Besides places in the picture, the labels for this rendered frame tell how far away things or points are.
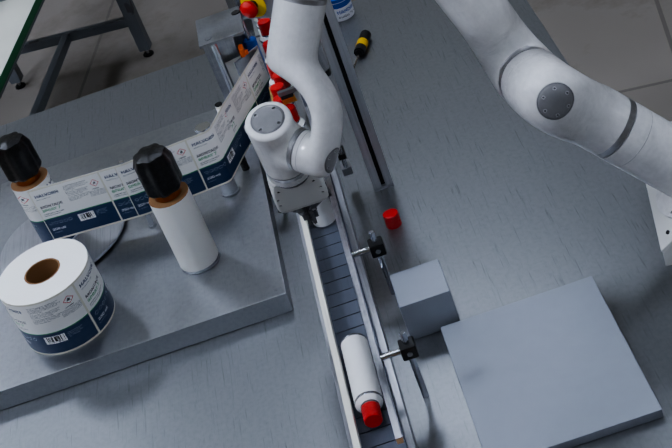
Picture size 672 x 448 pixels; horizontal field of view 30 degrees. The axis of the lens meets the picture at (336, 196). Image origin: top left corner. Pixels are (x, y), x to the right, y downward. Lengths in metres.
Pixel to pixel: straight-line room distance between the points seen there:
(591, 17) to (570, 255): 2.40
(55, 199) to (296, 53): 0.91
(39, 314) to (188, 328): 0.30
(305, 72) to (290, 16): 0.10
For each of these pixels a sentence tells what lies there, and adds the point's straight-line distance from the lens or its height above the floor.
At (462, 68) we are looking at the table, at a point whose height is 0.83.
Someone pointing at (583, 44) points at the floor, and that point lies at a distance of 4.65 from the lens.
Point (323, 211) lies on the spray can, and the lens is 2.63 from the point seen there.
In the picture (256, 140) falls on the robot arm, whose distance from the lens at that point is 2.15.
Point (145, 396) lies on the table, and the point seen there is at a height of 0.83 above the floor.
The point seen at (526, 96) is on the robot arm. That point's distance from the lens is 2.16.
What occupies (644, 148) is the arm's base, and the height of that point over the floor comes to 1.07.
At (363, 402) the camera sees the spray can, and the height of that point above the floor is 0.92.
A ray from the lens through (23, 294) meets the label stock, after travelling 2.63.
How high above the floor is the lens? 2.46
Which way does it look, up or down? 35 degrees down
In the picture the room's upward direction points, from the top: 21 degrees counter-clockwise
